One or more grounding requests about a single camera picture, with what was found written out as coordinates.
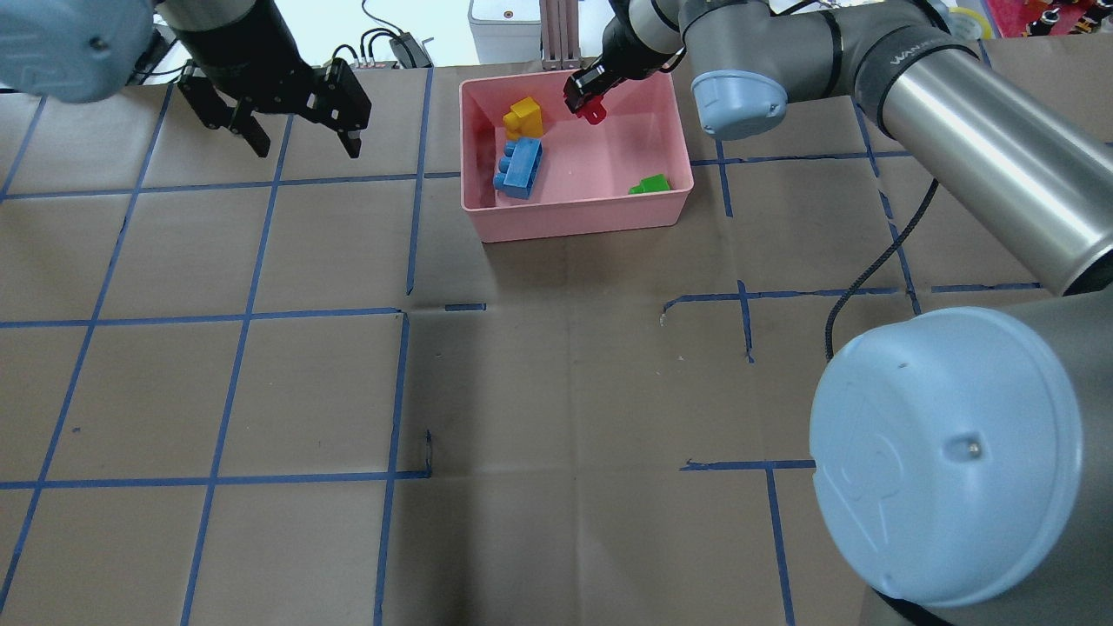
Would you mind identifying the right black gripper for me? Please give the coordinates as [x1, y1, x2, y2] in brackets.
[562, 9, 683, 116]

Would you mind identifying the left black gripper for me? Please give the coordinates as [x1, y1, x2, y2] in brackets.
[164, 1, 372, 159]

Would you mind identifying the red small block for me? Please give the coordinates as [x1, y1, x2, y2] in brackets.
[574, 97, 607, 126]

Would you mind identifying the yellow two-stud block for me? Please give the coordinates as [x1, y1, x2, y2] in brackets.
[502, 97, 545, 140]

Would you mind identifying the blue three-stud block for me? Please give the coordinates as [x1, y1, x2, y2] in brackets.
[492, 137, 543, 200]

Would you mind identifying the green two-stud block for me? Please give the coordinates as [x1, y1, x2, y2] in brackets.
[628, 174, 672, 195]

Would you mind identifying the pink plastic box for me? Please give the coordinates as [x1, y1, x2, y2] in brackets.
[459, 70, 693, 243]

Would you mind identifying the white square box device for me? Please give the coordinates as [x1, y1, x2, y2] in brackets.
[467, 1, 542, 63]

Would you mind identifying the brown paper table cover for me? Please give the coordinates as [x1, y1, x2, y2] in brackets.
[0, 35, 1113, 626]

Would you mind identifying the yellow tape roll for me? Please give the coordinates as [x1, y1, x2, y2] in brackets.
[943, 4, 994, 41]

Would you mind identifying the aluminium frame post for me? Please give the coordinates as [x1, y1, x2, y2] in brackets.
[539, 0, 582, 70]

